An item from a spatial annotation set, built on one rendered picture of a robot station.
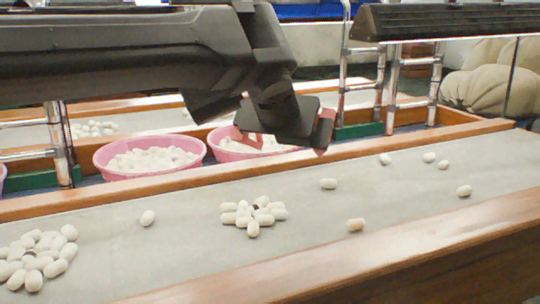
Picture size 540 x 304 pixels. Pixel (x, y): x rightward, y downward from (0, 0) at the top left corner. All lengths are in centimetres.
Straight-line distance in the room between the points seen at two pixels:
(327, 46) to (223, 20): 614
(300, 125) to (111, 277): 36
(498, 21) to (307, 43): 535
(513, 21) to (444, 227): 56
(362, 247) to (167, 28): 45
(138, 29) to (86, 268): 45
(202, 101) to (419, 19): 59
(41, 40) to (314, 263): 46
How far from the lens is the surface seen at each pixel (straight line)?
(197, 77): 37
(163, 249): 72
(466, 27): 102
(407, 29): 91
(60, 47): 32
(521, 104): 362
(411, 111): 161
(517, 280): 91
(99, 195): 88
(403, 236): 72
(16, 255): 76
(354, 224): 75
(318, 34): 642
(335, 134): 139
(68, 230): 78
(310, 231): 74
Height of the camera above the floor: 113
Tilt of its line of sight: 21 degrees down
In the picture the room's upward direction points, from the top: straight up
